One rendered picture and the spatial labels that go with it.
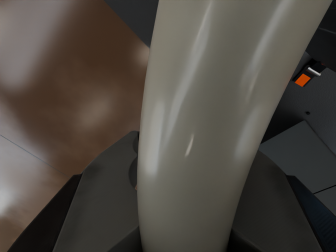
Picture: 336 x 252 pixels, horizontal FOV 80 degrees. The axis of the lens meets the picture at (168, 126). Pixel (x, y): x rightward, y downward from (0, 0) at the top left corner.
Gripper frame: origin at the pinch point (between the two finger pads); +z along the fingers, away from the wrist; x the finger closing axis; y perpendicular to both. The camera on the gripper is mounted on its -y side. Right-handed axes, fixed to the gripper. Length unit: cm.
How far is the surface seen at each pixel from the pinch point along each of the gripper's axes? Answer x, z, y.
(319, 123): 78, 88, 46
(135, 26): -18, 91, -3
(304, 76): 61, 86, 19
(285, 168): 53, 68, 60
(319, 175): 60, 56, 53
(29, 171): -117, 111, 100
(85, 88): -51, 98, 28
